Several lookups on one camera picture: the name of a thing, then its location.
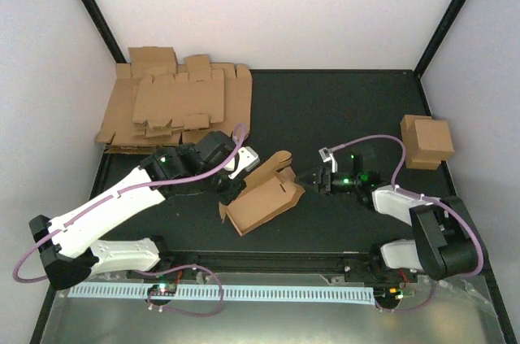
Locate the cardboard box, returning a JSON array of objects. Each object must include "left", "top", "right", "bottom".
[
  {"left": 219, "top": 150, "right": 305, "bottom": 236},
  {"left": 413, "top": 120, "right": 455, "bottom": 161},
  {"left": 400, "top": 115, "right": 441, "bottom": 171}
]

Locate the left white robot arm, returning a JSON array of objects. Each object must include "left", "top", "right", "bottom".
[{"left": 29, "top": 131, "right": 259, "bottom": 290}]

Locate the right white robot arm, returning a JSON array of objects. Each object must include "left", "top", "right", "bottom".
[{"left": 297, "top": 149, "right": 484, "bottom": 281}]

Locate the stack of flat cardboard blanks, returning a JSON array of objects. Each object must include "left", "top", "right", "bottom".
[{"left": 95, "top": 46, "right": 253, "bottom": 154}]

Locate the left controller circuit board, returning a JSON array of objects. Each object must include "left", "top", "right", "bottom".
[{"left": 147, "top": 282, "right": 177, "bottom": 297}]

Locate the controller circuit board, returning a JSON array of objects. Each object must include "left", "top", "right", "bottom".
[
  {"left": 147, "top": 282, "right": 177, "bottom": 297},
  {"left": 374, "top": 286, "right": 410, "bottom": 302}
]

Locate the right controller circuit board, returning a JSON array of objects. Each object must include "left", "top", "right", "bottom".
[{"left": 374, "top": 286, "right": 410, "bottom": 302}]

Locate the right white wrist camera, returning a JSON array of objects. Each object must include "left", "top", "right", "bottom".
[{"left": 318, "top": 147, "right": 338, "bottom": 173}]

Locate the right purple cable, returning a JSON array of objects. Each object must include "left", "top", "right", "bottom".
[{"left": 320, "top": 134, "right": 487, "bottom": 313}]

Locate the light blue slotted cable duct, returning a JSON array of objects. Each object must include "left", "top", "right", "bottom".
[{"left": 67, "top": 282, "right": 375, "bottom": 306}]

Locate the right black frame post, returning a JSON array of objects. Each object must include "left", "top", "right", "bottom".
[{"left": 414, "top": 0, "right": 467, "bottom": 79}]

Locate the black frame post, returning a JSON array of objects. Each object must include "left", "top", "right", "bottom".
[
  {"left": 414, "top": 0, "right": 467, "bottom": 79},
  {"left": 80, "top": 0, "right": 127, "bottom": 63}
]

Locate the left black frame post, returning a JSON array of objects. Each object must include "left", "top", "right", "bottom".
[{"left": 80, "top": 0, "right": 127, "bottom": 63}]

